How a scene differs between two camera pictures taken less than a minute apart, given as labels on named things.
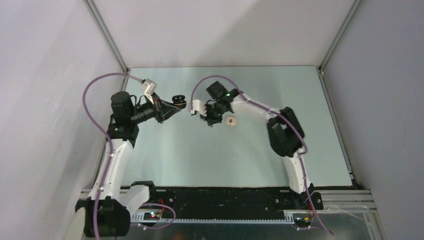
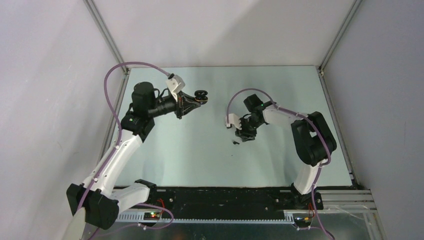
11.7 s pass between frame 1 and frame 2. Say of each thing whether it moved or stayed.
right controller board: stayed
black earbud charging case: moved
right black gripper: moved
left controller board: stayed
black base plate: stayed
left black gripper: moved
